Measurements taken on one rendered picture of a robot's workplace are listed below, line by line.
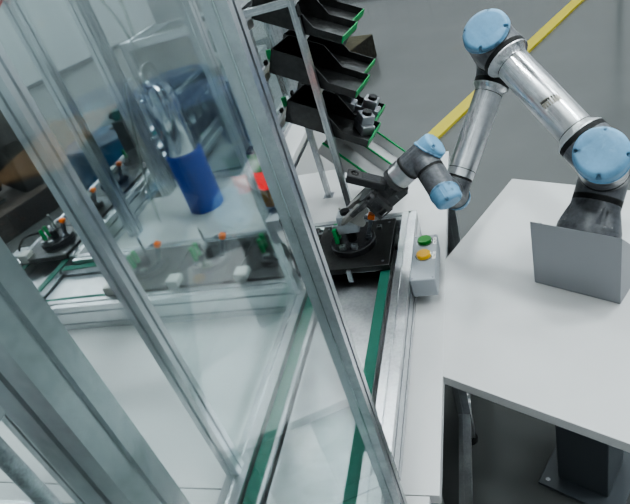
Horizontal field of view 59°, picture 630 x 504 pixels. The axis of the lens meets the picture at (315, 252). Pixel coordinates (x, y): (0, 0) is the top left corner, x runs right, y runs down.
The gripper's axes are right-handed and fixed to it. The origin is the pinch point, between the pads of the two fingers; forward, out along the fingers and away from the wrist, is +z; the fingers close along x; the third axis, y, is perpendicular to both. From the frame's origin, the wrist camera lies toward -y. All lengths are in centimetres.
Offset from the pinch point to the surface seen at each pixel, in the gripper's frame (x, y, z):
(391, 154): 47.5, 10.0, -3.8
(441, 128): 285, 91, 55
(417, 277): -17.9, 21.3, -10.4
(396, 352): -45.4, 19.3, -7.6
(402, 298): -26.1, 19.3, -7.5
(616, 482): -18, 128, 3
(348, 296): -18.2, 13.1, 9.0
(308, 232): -84, -28, -47
